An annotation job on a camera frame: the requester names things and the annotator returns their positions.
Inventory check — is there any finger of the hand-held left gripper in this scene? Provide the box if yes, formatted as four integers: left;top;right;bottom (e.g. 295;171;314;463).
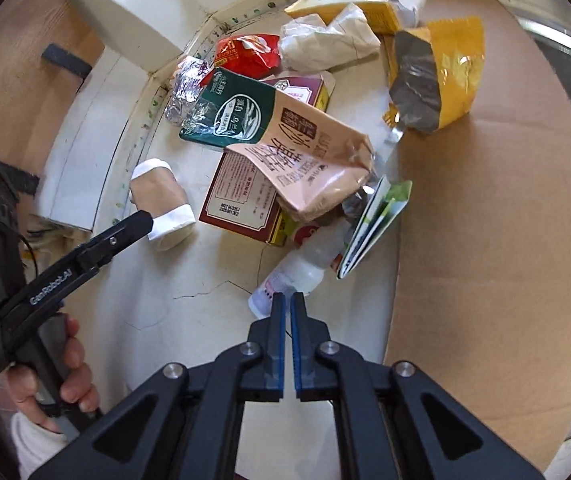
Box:
76;211;153;273

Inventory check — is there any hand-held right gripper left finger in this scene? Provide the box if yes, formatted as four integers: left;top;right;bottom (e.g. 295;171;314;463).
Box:
29;292;286;480

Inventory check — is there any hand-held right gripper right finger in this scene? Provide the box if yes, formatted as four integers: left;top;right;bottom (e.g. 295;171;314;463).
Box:
291;292;549;480

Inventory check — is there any brown and white paper cup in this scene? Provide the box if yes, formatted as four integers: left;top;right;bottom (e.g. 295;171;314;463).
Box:
129;158;197;252

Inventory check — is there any white plastic bottle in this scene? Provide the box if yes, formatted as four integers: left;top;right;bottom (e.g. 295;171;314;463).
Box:
248;220;353;320

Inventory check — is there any dark red cardboard box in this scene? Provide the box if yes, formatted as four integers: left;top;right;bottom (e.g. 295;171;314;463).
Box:
198;72;336;247

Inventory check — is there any green and white leaflet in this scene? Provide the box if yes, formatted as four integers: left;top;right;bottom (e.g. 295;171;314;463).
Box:
336;175;413;281

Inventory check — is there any silver foil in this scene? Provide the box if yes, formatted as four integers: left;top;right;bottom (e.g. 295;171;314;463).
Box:
164;55;215;128

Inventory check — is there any green packet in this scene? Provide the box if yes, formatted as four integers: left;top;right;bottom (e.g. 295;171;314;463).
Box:
179;66;278;150

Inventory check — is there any beige paper pouch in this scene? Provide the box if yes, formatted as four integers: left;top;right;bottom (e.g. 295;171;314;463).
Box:
225;92;376;224

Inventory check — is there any red snack bag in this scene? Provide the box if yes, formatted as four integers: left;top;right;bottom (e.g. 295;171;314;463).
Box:
214;33;282;80

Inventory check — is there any white paper bag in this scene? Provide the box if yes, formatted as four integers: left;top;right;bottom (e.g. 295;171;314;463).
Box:
278;2;381;73

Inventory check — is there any yellow foil snack bag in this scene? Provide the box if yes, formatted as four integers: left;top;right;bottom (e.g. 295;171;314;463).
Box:
383;16;486;143

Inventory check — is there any yellow and white carton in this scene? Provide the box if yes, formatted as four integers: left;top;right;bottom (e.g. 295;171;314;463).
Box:
284;0;432;36

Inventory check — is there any person's left forearm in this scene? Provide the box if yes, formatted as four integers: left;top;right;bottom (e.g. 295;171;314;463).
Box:
10;412;71;480

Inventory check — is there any person's left hand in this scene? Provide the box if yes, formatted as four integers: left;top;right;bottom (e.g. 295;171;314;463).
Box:
6;315;100;431

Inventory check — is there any brown cardboard sheet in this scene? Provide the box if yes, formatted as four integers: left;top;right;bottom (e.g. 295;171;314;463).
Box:
383;0;571;471

